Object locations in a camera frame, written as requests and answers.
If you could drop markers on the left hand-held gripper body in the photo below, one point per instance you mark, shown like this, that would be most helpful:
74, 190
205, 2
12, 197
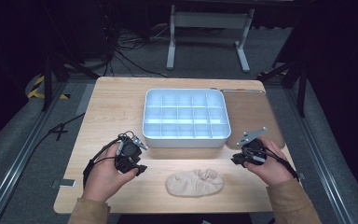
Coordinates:
127, 151

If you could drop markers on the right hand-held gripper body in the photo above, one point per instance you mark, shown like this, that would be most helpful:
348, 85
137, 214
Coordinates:
252, 147

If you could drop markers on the beige sock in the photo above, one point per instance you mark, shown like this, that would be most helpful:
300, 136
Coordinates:
194, 183

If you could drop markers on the white compartment storage box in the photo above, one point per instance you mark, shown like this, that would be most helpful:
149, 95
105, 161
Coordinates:
185, 118

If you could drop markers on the person's right hand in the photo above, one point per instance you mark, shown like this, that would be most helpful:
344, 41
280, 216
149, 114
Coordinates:
272, 169

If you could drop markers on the person's left hand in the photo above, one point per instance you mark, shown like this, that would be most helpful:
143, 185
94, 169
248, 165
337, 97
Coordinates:
107, 177

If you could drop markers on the grey floor tape strip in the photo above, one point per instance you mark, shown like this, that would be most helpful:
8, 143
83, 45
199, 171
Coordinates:
85, 99

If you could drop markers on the black tripod stand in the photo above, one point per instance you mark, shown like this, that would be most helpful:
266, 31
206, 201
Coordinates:
48, 81
301, 84

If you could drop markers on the white metal stand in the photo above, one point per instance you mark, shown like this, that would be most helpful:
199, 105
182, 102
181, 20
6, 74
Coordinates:
209, 20

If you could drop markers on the aluminium floor rail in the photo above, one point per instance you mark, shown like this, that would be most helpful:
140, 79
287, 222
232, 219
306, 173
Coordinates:
318, 155
21, 155

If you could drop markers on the small metal table bracket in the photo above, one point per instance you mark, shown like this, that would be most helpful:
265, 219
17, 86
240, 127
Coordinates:
65, 183

